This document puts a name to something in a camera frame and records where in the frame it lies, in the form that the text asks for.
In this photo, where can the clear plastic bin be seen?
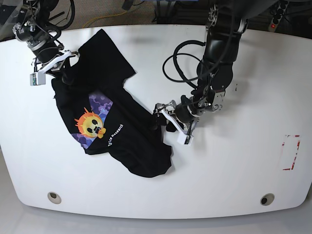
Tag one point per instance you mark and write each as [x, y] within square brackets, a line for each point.
[11, 12]

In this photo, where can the left table cable grommet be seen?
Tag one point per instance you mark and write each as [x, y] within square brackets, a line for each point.
[54, 198]

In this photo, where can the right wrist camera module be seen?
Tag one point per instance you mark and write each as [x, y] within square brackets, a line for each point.
[37, 78]

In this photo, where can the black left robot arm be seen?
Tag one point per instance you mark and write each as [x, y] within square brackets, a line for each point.
[226, 21]

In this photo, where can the right table cable grommet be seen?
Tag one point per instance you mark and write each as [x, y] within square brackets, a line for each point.
[267, 199]

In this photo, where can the red tape rectangle marking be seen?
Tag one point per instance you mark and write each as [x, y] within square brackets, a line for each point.
[290, 148]

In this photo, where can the table cable grommet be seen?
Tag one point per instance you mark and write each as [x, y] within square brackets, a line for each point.
[54, 198]
[267, 199]

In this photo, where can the black graphic T-shirt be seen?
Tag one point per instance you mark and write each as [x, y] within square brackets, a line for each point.
[103, 117]

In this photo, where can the power strip with red light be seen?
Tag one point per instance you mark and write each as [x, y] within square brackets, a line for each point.
[277, 11]

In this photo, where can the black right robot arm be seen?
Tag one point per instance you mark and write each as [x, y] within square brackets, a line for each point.
[42, 38]

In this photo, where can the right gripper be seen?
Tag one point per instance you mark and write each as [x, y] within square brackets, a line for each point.
[55, 58]

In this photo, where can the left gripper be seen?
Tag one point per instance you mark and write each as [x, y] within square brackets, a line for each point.
[175, 117]

